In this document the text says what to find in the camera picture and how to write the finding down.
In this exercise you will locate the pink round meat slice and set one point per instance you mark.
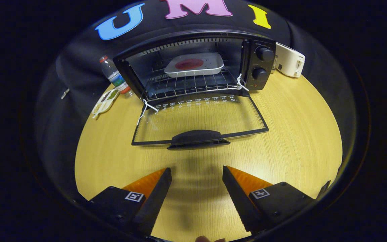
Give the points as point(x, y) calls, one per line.
point(189, 64)

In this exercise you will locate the white clip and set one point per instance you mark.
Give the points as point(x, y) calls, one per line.
point(65, 93)

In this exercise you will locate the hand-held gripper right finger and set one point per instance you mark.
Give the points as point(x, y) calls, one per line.
point(237, 198)

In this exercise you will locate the clear plastic water bottle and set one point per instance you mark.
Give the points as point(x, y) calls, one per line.
point(114, 75)

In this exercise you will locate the green and white packet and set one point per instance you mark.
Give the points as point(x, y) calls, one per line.
point(104, 102)

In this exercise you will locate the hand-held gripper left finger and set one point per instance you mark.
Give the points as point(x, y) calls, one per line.
point(155, 201)

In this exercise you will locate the white toaster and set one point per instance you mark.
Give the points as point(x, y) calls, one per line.
point(289, 60)

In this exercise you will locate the black toaster oven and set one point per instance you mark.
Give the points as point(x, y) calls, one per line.
point(262, 64)

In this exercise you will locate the white square tray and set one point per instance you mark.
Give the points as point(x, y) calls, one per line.
point(210, 64)

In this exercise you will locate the black backdrop cloth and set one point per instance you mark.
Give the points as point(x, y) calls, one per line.
point(72, 67)

